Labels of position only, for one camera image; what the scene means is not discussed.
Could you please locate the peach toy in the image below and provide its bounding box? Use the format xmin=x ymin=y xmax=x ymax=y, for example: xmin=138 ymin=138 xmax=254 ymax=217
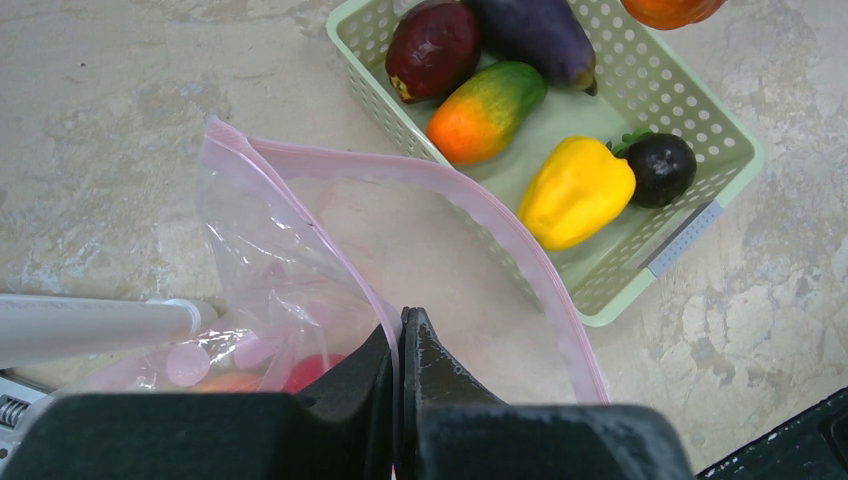
xmin=192 ymin=372 xmax=262 ymax=393

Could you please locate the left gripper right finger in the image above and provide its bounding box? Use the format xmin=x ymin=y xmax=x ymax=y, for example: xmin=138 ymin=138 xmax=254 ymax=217
xmin=397 ymin=307 xmax=694 ymax=479

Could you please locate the light green plastic basket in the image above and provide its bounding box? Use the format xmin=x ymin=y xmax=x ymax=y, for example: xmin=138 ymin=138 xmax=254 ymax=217
xmin=326 ymin=1 xmax=764 ymax=327

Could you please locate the orange green mango toy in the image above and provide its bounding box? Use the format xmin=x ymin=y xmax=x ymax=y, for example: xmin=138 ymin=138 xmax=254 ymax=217
xmin=426 ymin=61 xmax=548 ymax=166

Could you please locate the orange fruit toy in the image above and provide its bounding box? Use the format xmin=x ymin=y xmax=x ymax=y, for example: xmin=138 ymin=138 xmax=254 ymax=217
xmin=621 ymin=0 xmax=725 ymax=31

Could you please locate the yellow bell pepper toy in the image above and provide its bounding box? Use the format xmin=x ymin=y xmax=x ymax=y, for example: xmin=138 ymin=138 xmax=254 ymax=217
xmin=516 ymin=136 xmax=636 ymax=251

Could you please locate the purple eggplant toy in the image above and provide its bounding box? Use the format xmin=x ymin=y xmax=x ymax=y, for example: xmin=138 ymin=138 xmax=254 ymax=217
xmin=464 ymin=0 xmax=598 ymax=96

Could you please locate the clear pink zip bag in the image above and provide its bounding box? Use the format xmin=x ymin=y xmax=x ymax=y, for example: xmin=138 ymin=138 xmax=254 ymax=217
xmin=84 ymin=118 xmax=608 ymax=403

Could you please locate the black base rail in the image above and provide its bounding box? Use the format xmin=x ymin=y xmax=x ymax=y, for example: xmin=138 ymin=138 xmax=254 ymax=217
xmin=696 ymin=388 xmax=847 ymax=480

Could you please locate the white PVC pipe frame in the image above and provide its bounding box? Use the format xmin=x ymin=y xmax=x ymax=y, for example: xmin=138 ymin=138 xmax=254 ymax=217
xmin=1 ymin=294 xmax=218 ymax=369

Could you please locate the red tomato toy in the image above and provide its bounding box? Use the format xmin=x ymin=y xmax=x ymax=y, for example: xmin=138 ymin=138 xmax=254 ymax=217
xmin=282 ymin=354 xmax=346 ymax=394

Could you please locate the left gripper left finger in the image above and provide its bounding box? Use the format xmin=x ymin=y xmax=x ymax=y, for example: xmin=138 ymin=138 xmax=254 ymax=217
xmin=3 ymin=328 xmax=393 ymax=479

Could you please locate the dark mangosteen toy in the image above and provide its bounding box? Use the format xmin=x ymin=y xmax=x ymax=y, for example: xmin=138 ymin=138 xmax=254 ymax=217
xmin=607 ymin=129 xmax=698 ymax=209

